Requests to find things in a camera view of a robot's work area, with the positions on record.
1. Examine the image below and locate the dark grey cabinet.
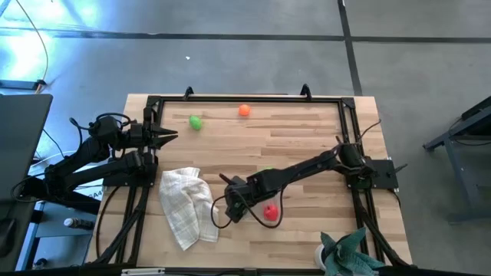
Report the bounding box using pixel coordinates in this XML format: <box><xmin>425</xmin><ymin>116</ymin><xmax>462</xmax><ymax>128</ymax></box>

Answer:
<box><xmin>0</xmin><ymin>93</ymin><xmax>54</xmax><ymax>202</ymax></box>

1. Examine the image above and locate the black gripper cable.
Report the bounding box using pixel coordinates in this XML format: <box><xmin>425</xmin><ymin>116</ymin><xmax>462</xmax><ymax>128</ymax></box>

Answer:
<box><xmin>209</xmin><ymin>183</ymin><xmax>285</xmax><ymax>230</ymax></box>
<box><xmin>68</xmin><ymin>112</ymin><xmax>133</xmax><ymax>133</ymax></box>

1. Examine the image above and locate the yellow cable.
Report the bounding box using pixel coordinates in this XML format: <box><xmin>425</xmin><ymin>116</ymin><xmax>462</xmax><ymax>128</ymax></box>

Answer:
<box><xmin>14</xmin><ymin>0</ymin><xmax>49</xmax><ymax>95</ymax></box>

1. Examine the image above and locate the white plant pot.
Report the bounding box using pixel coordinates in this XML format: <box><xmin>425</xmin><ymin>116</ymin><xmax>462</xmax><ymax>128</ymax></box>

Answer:
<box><xmin>314</xmin><ymin>244</ymin><xmax>328</xmax><ymax>270</ymax></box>

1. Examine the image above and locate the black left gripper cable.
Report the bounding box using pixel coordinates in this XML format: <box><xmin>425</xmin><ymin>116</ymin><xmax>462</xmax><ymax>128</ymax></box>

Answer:
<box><xmin>68</xmin><ymin>112</ymin><xmax>133</xmax><ymax>133</ymax></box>

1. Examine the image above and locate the white checked cloth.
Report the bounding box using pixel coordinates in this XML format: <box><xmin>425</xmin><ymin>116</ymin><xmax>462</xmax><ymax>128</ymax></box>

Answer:
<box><xmin>158</xmin><ymin>166</ymin><xmax>220</xmax><ymax>251</ymax></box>

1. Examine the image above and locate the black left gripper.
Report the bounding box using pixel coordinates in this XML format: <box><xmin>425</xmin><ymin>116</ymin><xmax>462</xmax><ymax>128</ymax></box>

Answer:
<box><xmin>127</xmin><ymin>121</ymin><xmax>179</xmax><ymax>151</ymax></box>

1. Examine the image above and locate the red toy fruit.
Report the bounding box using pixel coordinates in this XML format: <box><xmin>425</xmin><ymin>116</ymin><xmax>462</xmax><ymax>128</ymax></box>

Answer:
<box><xmin>262</xmin><ymin>204</ymin><xmax>279</xmax><ymax>222</ymax></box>

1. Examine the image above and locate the white paper sheet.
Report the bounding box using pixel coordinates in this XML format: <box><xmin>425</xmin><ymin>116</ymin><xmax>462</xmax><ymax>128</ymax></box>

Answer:
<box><xmin>74</xmin><ymin>178</ymin><xmax>104</xmax><ymax>200</ymax></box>

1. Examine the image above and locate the black aluminium table frame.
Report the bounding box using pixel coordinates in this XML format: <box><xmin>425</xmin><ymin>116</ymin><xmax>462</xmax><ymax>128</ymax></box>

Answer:
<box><xmin>86</xmin><ymin>86</ymin><xmax>414</xmax><ymax>276</ymax></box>

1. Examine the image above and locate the green artificial plant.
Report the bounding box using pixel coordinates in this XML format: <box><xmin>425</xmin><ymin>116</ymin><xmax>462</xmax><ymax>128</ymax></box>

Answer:
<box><xmin>320</xmin><ymin>227</ymin><xmax>385</xmax><ymax>276</ymax></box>

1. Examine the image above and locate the blue-grey shelf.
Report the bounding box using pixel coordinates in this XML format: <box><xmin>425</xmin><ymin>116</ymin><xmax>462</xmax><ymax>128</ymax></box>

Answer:
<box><xmin>33</xmin><ymin>201</ymin><xmax>96</xmax><ymax>239</ymax></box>

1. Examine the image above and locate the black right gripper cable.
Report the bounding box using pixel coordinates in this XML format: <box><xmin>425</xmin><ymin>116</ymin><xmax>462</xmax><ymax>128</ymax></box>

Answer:
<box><xmin>209</xmin><ymin>183</ymin><xmax>285</xmax><ymax>230</ymax></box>

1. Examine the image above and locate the brown bottle with white cap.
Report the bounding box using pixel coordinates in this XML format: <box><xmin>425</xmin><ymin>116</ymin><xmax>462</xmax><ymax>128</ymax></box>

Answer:
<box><xmin>63</xmin><ymin>217</ymin><xmax>95</xmax><ymax>232</ymax></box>

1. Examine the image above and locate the blue-grey metal table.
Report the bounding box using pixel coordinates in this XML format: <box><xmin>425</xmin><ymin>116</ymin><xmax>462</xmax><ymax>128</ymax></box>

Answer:
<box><xmin>423</xmin><ymin>95</ymin><xmax>491</xmax><ymax>225</ymax></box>

